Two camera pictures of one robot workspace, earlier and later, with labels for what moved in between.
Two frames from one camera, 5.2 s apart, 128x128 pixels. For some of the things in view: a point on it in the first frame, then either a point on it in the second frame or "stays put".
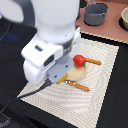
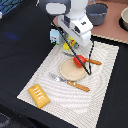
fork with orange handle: x=79 y=86 stays put
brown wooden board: x=111 y=28 stays put
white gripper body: x=50 y=52 to x=80 y=29
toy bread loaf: x=63 y=78 to x=38 y=95
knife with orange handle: x=93 y=61 stays put
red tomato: x=79 y=60 stays put
